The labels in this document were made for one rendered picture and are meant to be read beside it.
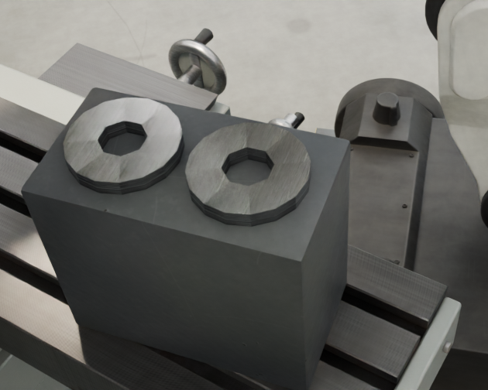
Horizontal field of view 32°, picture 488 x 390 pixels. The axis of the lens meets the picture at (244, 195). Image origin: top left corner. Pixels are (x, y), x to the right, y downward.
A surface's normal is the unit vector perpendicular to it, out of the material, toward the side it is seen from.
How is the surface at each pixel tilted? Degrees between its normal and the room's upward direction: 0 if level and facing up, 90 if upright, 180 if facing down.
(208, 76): 90
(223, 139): 0
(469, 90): 90
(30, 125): 0
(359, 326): 0
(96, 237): 90
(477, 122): 115
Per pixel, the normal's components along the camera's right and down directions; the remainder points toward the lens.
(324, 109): -0.07, -0.65
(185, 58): -0.53, 0.67
